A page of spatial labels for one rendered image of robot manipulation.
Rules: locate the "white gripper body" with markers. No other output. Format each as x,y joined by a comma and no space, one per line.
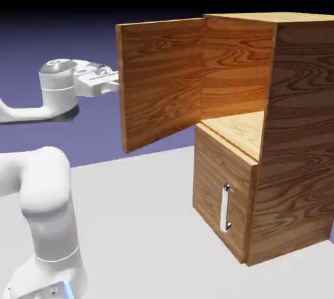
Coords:
97,85

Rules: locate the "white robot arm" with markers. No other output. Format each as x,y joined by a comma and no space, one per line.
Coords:
49,200

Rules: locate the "wooden cabinet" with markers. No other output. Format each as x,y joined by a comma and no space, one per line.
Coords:
297,127

